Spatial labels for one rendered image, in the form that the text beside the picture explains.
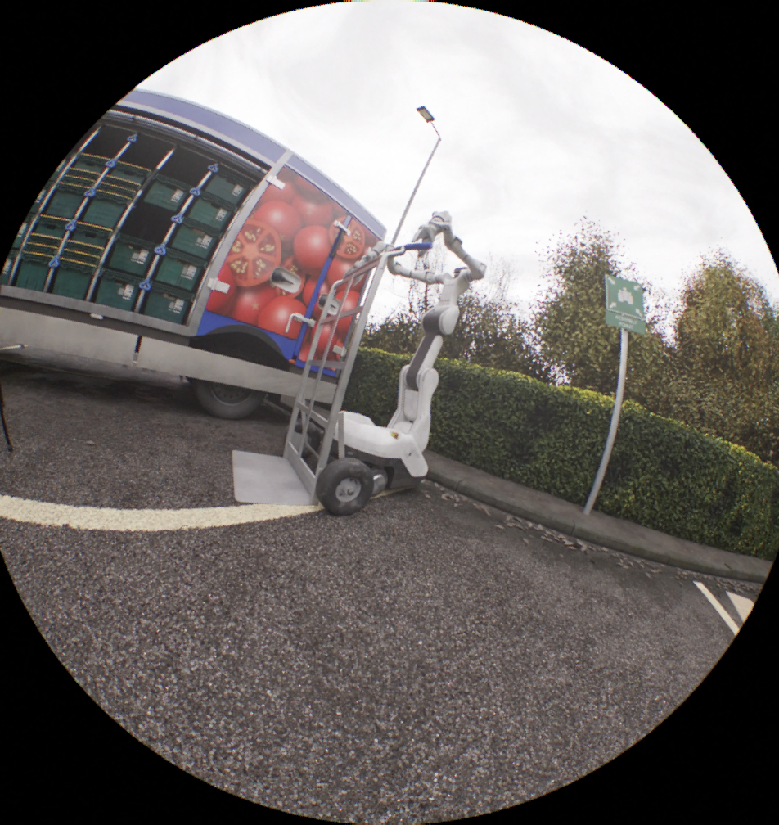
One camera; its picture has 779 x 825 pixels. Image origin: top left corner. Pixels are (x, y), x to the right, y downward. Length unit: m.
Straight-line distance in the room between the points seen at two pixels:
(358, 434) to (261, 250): 1.63
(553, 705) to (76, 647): 0.93
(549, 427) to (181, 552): 2.51
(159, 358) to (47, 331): 1.00
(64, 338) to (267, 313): 1.65
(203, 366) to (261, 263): 0.90
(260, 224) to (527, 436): 2.90
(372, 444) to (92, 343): 1.95
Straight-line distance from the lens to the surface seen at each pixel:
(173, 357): 1.95
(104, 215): 2.44
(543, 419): 2.40
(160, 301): 2.12
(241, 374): 2.06
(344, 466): 0.95
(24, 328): 2.31
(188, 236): 2.26
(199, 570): 0.72
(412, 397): 1.62
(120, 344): 1.98
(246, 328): 2.04
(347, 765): 0.53
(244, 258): 2.10
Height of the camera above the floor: 0.53
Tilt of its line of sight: 3 degrees down
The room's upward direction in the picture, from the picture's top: 16 degrees clockwise
